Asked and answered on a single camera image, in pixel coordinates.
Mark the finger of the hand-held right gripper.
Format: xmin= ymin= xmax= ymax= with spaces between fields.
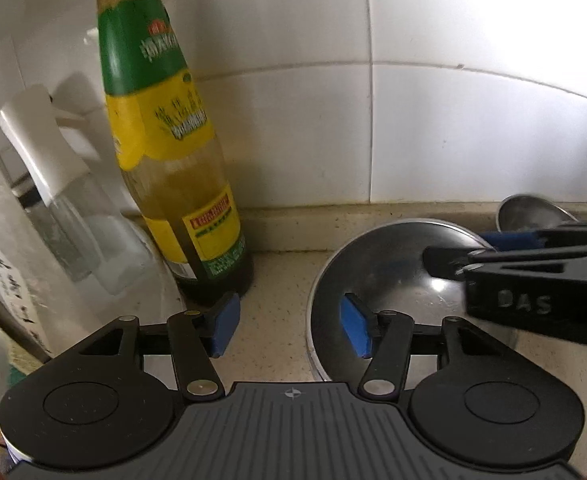
xmin=422 ymin=242 xmax=587 ymax=281
xmin=480 ymin=224 xmax=587 ymax=252

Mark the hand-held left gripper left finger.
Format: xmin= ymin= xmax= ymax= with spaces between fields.
xmin=76 ymin=291 xmax=241 ymax=402

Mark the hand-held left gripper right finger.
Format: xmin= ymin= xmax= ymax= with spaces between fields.
xmin=340 ymin=292 xmax=504 ymax=402

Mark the stainless steel bowl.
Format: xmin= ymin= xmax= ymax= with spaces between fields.
xmin=496 ymin=194 xmax=580 ymax=241
xmin=306 ymin=217 xmax=519 ymax=383

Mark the white two-tier rotating rack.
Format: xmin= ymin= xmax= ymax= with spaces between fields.
xmin=0 ymin=0 xmax=190 ymax=366

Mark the green yellow label bottle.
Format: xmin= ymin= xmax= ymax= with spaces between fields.
xmin=87 ymin=0 xmax=255 ymax=307

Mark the white head spray bottle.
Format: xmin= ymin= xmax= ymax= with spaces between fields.
xmin=0 ymin=84 xmax=124 ymax=297

